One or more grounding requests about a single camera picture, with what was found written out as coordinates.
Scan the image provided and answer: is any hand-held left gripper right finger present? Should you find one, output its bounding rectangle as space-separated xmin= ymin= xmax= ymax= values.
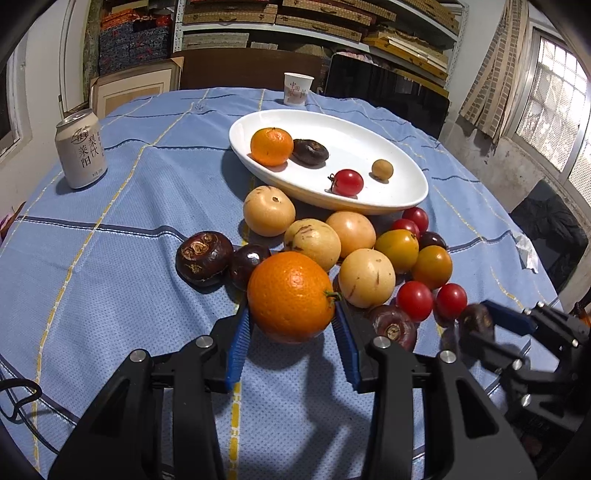
xmin=333 ymin=300 xmax=539 ymax=480

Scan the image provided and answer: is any metal shelf rack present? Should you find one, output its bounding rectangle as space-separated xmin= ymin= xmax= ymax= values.
xmin=173 ymin=0 xmax=467 ymax=88

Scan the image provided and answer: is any yellow tomato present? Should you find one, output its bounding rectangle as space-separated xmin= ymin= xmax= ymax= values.
xmin=374 ymin=229 xmax=420 ymax=274

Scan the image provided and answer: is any stack of patterned fabric boxes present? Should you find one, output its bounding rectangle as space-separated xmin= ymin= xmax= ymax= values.
xmin=98 ymin=9 xmax=171 ymax=77

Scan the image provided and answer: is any white framed window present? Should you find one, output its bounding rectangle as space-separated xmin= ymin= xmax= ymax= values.
xmin=0 ymin=44 xmax=33 ymax=158

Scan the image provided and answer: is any dark cloth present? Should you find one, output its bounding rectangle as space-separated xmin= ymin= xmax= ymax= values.
xmin=510 ymin=180 xmax=589 ymax=291

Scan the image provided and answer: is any dark brown water chestnut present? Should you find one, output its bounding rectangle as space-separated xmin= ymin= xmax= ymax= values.
xmin=175 ymin=231 xmax=235 ymax=288
xmin=457 ymin=303 xmax=496 ymax=337
xmin=292 ymin=138 xmax=330 ymax=165
xmin=368 ymin=305 xmax=419 ymax=352

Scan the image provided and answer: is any pale yellow passion fruit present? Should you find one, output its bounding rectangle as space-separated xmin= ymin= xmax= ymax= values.
xmin=338 ymin=248 xmax=397 ymax=308
xmin=283 ymin=219 xmax=342 ymax=273
xmin=243 ymin=185 xmax=296 ymax=237

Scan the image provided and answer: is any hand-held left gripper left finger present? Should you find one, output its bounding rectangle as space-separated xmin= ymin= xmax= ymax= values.
xmin=48 ymin=302 xmax=252 ymax=480

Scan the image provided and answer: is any wooden picture frame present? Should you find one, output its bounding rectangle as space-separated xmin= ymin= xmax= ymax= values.
xmin=90 ymin=58 xmax=184 ymax=120

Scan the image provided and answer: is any dark purple cherry tomato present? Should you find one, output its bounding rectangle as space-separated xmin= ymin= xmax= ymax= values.
xmin=418 ymin=231 xmax=448 ymax=251
xmin=229 ymin=244 xmax=272 ymax=291

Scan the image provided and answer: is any orange-yellow tomato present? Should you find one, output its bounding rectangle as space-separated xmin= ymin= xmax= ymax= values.
xmin=411 ymin=245 xmax=454 ymax=290

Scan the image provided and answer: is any white oval plate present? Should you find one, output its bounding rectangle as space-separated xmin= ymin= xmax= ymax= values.
xmin=229 ymin=109 xmax=430 ymax=216

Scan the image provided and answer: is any stack of woven boxes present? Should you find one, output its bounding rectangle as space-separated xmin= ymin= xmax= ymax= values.
xmin=182 ymin=0 xmax=462 ymax=79

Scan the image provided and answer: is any yellow-orange tomato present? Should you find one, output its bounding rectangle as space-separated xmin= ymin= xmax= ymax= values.
xmin=325 ymin=210 xmax=377 ymax=260

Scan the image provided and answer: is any window with metal grille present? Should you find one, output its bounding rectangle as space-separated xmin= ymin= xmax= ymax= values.
xmin=505 ymin=25 xmax=591 ymax=204

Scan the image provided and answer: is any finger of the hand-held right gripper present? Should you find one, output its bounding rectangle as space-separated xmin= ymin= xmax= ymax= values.
xmin=481 ymin=299 xmax=591 ymax=352
xmin=457 ymin=329 xmax=532 ymax=374

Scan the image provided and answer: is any crumpled white tissue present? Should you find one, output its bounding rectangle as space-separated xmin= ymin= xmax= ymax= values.
xmin=512 ymin=233 xmax=540 ymax=274

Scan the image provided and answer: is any large orange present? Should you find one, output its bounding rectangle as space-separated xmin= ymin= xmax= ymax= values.
xmin=247 ymin=251 xmax=340 ymax=344

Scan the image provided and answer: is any beige checked curtain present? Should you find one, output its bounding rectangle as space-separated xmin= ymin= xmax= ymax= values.
xmin=459 ymin=0 xmax=536 ymax=144

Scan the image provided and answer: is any small mandarin orange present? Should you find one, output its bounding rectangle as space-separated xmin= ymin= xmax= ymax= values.
xmin=250 ymin=128 xmax=294 ymax=167

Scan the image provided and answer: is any black chair back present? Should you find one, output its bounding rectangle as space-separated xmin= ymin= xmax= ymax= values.
xmin=325 ymin=53 xmax=451 ymax=139

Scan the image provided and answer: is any beige drink can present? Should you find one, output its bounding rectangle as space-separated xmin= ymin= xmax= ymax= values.
xmin=54 ymin=109 xmax=108 ymax=190

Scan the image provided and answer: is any black cable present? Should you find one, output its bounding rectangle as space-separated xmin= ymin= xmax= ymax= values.
xmin=0 ymin=378 xmax=61 ymax=457

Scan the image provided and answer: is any blue checked tablecloth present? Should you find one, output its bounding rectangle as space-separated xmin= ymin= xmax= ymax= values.
xmin=0 ymin=88 xmax=566 ymax=480

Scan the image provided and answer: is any white paper cup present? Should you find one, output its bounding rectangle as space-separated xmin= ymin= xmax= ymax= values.
xmin=283 ymin=72 xmax=315 ymax=107

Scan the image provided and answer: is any brown board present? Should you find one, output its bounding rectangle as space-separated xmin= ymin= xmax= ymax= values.
xmin=173 ymin=48 xmax=333 ymax=93

